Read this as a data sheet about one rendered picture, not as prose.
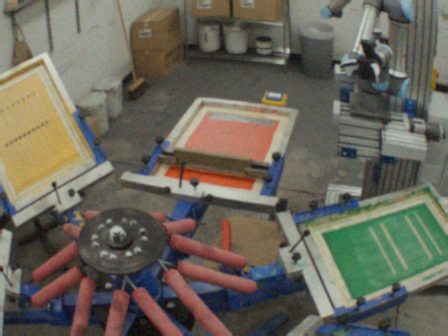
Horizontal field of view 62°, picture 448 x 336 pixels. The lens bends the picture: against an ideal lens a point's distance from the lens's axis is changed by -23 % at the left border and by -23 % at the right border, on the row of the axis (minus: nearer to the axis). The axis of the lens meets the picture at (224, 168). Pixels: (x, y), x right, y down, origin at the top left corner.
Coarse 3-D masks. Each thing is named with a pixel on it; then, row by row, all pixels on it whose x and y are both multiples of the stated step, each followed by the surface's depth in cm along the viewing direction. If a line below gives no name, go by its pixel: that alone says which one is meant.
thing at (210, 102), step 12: (192, 108) 261; (228, 108) 265; (240, 108) 263; (252, 108) 261; (264, 108) 258; (276, 108) 257; (288, 108) 257; (180, 120) 250; (288, 120) 247; (180, 132) 244; (288, 132) 237; (288, 144) 232; (156, 168) 221
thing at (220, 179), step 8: (272, 128) 247; (264, 136) 241; (272, 136) 241; (264, 144) 235; (224, 152) 231; (256, 152) 230; (264, 152) 230; (256, 160) 225; (216, 176) 216; (224, 176) 216; (232, 176) 216; (240, 176) 215; (216, 184) 212; (224, 184) 211; (232, 184) 211; (240, 184) 211; (248, 184) 211
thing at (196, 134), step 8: (208, 112) 263; (216, 112) 263; (208, 120) 256; (216, 120) 256; (224, 120) 255; (200, 128) 250; (192, 136) 244; (200, 136) 243; (192, 144) 238; (176, 168) 222; (184, 168) 222; (192, 168) 222; (168, 176) 218; (176, 176) 217; (184, 176) 217; (192, 176) 217; (200, 176) 217; (208, 176) 216
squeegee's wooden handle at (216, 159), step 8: (176, 152) 217; (184, 152) 215; (192, 152) 214; (200, 152) 213; (208, 152) 213; (216, 152) 212; (192, 160) 217; (200, 160) 215; (208, 160) 214; (216, 160) 213; (224, 160) 211; (232, 160) 210; (240, 160) 209; (248, 160) 207; (224, 168) 214; (232, 168) 212; (240, 168) 211
